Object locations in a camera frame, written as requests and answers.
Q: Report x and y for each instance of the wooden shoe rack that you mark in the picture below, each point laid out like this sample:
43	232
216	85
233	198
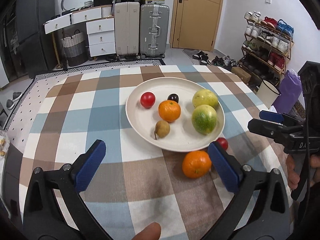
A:
250	55

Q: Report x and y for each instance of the cream round plate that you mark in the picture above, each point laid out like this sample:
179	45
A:
180	135

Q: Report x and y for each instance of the orange mandarin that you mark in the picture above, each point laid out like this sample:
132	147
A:
169	110
196	164

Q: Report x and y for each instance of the grey door mat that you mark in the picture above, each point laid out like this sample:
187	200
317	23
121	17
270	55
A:
188	52

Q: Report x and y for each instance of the person's right forearm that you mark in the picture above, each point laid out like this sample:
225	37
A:
312	210

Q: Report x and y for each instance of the white drawer unit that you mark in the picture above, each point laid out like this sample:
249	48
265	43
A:
100	38

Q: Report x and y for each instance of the checked tablecloth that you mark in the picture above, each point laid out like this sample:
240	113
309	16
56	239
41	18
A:
100	120

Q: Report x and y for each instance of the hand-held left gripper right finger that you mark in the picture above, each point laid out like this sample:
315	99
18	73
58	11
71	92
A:
222	166

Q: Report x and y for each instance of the small brown pear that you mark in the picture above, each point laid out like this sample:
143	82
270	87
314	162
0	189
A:
163	129

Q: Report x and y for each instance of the silver suitcase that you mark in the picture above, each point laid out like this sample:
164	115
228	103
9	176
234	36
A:
155	30

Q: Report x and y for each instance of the white bucket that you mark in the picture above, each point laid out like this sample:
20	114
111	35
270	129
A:
267	95

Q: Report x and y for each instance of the dark red cherry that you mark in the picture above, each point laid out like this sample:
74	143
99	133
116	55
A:
173	98

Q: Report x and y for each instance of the person's left hand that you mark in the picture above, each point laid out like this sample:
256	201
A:
147	232

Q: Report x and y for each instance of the dark grey fridge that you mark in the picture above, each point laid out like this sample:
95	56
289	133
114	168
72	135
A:
35	30

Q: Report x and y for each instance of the black storage box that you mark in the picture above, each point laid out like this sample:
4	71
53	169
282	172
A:
102	0

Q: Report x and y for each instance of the pile of shoes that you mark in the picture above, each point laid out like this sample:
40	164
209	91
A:
217	60

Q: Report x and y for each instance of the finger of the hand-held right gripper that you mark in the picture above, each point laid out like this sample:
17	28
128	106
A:
262	127
271	116

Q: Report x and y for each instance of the purple bag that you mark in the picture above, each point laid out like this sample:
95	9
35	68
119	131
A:
287	92

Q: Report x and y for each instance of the grey slipper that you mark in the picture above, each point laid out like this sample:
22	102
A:
17	95
10	104

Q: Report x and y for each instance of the wooden door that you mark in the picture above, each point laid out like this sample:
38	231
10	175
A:
197	15

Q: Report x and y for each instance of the green yellow passion fruit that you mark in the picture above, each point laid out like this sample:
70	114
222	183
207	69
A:
204	118

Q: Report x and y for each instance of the beige suitcase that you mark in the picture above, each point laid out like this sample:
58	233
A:
127	30

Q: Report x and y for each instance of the rows of racked shoes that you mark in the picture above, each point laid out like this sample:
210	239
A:
267	40

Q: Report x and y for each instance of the tall glass door cabinet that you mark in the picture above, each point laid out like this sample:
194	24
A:
10	42

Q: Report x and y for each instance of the clear snack bag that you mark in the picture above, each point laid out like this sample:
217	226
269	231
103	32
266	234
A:
3	143

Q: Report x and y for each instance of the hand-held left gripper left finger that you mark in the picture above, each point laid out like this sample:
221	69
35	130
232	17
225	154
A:
90	165

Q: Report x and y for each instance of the red tomato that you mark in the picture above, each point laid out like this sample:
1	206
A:
147	100
223	143

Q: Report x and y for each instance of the grey woven basket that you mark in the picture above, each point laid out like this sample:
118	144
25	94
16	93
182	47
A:
74	48

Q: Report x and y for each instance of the brown woven box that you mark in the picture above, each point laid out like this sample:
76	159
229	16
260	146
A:
240	74

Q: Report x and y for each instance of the person's right hand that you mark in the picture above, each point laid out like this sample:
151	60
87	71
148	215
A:
292	172

